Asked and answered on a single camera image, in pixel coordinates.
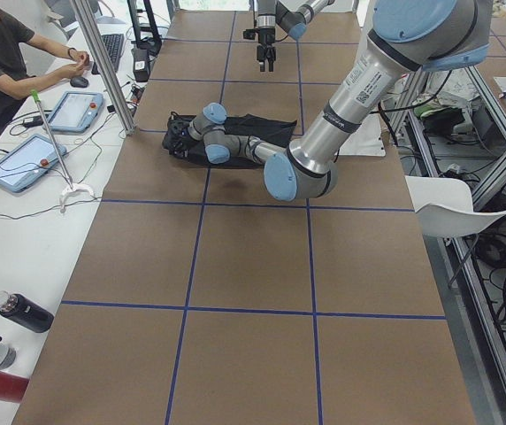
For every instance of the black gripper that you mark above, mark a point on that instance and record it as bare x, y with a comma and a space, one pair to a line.
264, 37
179, 138

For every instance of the black graphic t-shirt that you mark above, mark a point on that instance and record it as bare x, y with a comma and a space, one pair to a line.
257, 133

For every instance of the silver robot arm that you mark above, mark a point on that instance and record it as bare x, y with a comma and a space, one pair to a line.
272, 14
406, 36

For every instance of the far blue teach pendant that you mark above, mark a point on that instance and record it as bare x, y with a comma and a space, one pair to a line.
75, 111

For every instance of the blue teach pendant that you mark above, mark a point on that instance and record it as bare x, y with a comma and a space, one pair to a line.
27, 163
75, 111

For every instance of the black computer mouse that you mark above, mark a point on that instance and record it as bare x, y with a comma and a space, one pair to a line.
79, 82

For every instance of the black keyboard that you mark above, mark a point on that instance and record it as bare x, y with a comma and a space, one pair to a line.
114, 45

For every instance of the grabber stick tool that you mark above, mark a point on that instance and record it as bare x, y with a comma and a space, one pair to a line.
71, 186

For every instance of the near blue teach pendant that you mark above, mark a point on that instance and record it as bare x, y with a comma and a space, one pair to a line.
27, 163

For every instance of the person at keyboard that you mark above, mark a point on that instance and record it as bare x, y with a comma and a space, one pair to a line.
15, 84

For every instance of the black water bottle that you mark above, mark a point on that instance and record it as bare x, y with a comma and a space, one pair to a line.
21, 310

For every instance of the white plastic chair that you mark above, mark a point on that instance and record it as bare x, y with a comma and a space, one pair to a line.
445, 209

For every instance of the aluminium frame post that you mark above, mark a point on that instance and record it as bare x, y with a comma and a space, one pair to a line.
89, 28

